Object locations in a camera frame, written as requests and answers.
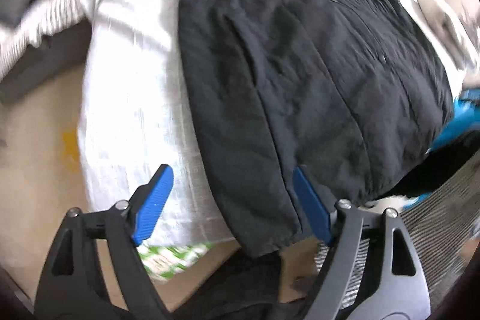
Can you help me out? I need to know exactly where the black jacket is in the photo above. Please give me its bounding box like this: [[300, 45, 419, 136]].
[[172, 0, 456, 257]]

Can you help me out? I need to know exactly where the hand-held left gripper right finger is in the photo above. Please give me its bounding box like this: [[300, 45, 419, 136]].
[[292, 166, 430, 320]]

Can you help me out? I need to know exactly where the dark grey cloth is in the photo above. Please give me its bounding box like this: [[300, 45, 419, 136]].
[[0, 28, 92, 103]]

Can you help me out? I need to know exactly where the checked cloth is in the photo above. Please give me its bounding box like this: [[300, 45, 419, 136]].
[[0, 0, 94, 81]]

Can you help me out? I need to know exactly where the green and white patterned cloth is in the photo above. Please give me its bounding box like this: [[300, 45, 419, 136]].
[[137, 241, 214, 283]]

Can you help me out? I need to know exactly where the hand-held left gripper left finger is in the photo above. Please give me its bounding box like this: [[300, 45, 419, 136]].
[[34, 164, 175, 320]]

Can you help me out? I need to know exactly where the grey mesh chair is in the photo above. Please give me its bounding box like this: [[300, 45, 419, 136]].
[[315, 163, 480, 306]]

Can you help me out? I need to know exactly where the blue plastic stool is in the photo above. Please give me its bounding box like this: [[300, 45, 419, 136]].
[[427, 88, 480, 156]]

